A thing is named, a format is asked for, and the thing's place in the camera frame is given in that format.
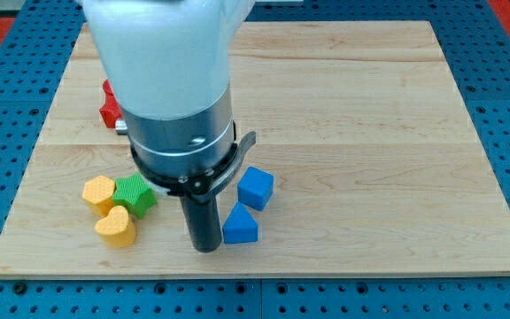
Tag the blue cube block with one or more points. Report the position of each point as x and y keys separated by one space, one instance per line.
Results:
x=255 y=188

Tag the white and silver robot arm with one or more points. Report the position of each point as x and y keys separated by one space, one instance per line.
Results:
x=167 y=62

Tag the blue triangle block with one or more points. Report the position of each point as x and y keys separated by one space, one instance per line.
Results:
x=240 y=226

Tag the yellow hexagon block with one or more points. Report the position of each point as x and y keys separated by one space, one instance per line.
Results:
x=97 y=194

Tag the red block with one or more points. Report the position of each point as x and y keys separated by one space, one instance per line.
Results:
x=110 y=110

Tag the wooden board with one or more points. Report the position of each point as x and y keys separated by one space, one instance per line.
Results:
x=378 y=170

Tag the yellow heart block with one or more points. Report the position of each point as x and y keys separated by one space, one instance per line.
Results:
x=117 y=229

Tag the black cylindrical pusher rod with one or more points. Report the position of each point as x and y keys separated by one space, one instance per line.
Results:
x=203 y=222

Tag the green star block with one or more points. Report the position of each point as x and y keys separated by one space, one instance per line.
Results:
x=134 y=194

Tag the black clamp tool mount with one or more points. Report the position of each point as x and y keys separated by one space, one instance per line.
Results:
x=185 y=158

